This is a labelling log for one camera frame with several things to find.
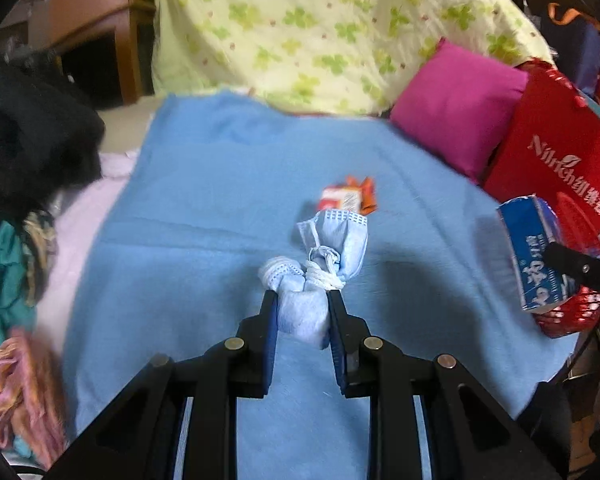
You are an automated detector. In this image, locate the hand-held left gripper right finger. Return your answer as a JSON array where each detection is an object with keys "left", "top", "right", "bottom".
[{"left": 327, "top": 290, "right": 563, "bottom": 480}]

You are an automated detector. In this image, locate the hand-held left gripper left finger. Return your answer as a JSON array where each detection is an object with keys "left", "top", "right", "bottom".
[{"left": 45, "top": 289, "right": 281, "bottom": 480}]

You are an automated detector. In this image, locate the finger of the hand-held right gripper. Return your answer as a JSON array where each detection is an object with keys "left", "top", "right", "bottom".
[{"left": 545, "top": 242, "right": 600, "bottom": 297}]

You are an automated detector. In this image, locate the blue and white carton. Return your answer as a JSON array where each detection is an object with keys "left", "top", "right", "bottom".
[{"left": 497, "top": 195, "right": 578, "bottom": 313}]

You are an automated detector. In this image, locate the knotted blue face mask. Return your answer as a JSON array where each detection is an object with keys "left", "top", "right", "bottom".
[{"left": 257, "top": 209, "right": 370, "bottom": 348}]

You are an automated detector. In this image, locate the red and white medicine box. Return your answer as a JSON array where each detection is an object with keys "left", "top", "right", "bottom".
[{"left": 317, "top": 186, "right": 362, "bottom": 211}]

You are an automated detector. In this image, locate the orange wrapper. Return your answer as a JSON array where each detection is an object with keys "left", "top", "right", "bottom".
[{"left": 342, "top": 175, "right": 380, "bottom": 216}]

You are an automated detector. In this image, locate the light blue towel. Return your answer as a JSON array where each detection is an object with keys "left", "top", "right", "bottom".
[{"left": 62, "top": 91, "right": 578, "bottom": 480}]

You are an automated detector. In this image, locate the red paper gift bag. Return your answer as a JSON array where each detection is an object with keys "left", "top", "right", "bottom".
[{"left": 482, "top": 60, "right": 600, "bottom": 231}]

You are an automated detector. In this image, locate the pink pillow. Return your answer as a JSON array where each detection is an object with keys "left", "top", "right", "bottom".
[{"left": 390, "top": 37, "right": 531, "bottom": 183}]

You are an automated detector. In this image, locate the white bed sheet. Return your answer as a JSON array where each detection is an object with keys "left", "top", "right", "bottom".
[{"left": 45, "top": 152, "right": 148, "bottom": 346}]

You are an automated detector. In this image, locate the floral patterned scarf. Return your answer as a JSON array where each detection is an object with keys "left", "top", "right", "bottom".
[{"left": 22, "top": 210, "right": 60, "bottom": 306}]

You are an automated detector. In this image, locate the pink striped cloth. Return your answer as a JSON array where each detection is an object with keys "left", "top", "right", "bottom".
[{"left": 0, "top": 327, "right": 68, "bottom": 466}]

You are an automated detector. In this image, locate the teal cloth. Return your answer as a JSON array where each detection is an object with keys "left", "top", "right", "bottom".
[{"left": 0, "top": 220, "right": 38, "bottom": 341}]

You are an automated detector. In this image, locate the black fluffy garment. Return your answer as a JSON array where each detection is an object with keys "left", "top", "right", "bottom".
[{"left": 0, "top": 50, "right": 106, "bottom": 241}]

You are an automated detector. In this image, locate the green clover print quilt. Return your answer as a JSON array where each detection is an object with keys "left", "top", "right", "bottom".
[{"left": 150, "top": 0, "right": 553, "bottom": 118}]

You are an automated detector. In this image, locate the wooden chair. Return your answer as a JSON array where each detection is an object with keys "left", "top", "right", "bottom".
[{"left": 47, "top": 0, "right": 156, "bottom": 106}]

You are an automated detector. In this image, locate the navy bag with orange handles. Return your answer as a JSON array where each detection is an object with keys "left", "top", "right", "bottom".
[{"left": 530, "top": 0, "right": 600, "bottom": 106}]

